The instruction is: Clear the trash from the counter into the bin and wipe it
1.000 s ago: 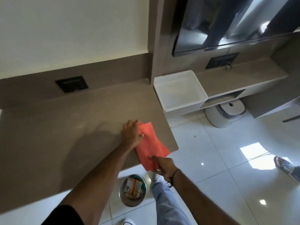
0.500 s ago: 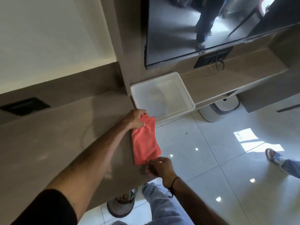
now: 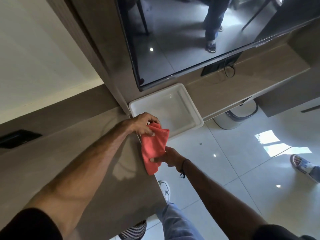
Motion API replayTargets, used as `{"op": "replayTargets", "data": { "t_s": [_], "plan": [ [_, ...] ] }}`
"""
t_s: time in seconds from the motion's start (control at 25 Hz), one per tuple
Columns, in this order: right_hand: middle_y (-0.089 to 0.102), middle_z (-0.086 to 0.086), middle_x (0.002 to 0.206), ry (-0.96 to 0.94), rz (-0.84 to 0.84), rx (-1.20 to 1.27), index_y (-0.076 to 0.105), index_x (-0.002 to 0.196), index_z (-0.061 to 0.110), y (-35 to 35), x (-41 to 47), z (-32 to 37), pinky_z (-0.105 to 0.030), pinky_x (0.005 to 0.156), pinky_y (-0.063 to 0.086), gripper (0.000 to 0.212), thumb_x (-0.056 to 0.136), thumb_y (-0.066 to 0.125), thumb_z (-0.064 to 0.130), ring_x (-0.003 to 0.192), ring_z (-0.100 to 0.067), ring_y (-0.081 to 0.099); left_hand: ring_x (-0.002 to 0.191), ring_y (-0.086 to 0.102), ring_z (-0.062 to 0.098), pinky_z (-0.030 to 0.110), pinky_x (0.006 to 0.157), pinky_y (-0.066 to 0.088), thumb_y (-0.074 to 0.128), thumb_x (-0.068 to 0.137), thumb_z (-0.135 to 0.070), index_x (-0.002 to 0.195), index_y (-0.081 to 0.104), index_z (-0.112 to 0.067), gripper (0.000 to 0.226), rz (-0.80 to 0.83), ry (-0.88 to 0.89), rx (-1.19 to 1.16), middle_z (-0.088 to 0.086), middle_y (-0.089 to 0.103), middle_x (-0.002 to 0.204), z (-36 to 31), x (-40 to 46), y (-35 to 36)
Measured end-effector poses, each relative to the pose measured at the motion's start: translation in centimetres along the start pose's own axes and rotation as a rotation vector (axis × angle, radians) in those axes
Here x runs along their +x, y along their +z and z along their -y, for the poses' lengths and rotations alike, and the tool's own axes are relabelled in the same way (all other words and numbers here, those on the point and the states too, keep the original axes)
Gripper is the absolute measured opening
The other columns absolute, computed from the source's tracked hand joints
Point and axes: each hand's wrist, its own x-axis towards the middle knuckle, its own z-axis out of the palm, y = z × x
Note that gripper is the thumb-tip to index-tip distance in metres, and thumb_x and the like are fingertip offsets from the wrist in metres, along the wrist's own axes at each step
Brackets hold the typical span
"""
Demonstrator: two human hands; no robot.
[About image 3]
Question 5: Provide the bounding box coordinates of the person's left hand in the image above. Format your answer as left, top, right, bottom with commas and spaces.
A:
130, 112, 161, 137

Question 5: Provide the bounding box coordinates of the person's black left sleeve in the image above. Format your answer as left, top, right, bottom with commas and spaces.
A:
0, 208, 63, 240

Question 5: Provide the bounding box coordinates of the black wall socket panel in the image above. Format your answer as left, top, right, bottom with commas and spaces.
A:
201, 53, 243, 77

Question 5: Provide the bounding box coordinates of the person's right forearm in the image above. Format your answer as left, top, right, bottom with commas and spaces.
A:
180, 160, 267, 231

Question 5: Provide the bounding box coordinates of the person's right hand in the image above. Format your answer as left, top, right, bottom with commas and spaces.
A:
150, 146, 186, 173

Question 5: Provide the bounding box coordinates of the person's white shoe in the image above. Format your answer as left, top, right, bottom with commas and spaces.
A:
158, 180, 171, 203

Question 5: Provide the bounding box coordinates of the grey slide sandal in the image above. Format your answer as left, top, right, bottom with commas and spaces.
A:
290, 154, 317, 181

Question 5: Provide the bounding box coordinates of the red cleaning cloth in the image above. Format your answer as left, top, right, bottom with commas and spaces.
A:
141, 122, 170, 176

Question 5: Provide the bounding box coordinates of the person's black right sleeve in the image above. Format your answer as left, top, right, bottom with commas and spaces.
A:
252, 224, 316, 240

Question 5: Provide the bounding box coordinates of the black power cable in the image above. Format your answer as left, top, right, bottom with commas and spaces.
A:
223, 58, 236, 78

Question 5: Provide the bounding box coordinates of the black wrist band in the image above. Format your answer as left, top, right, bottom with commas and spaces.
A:
178, 159, 191, 179

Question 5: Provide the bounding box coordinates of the black recessed socket panel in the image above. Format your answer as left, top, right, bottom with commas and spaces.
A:
0, 129, 43, 149

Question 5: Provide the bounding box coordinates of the person's blue jeans leg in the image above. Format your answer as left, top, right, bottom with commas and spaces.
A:
156, 201, 205, 240

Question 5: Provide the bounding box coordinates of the person's left forearm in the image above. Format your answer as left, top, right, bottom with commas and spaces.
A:
24, 118, 137, 233

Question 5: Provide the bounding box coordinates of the white waste bin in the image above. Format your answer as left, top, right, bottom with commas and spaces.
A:
212, 98, 259, 130

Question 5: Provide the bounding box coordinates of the black television screen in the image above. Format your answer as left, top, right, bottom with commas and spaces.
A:
114, 0, 320, 92

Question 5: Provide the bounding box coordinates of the black striped stool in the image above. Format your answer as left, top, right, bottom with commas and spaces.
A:
118, 219, 147, 240

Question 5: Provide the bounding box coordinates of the white plastic tray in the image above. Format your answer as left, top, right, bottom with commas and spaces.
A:
128, 83, 204, 140

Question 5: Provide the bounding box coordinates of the person's black sleeve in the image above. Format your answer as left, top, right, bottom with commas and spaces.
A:
0, 208, 63, 240
252, 224, 316, 240

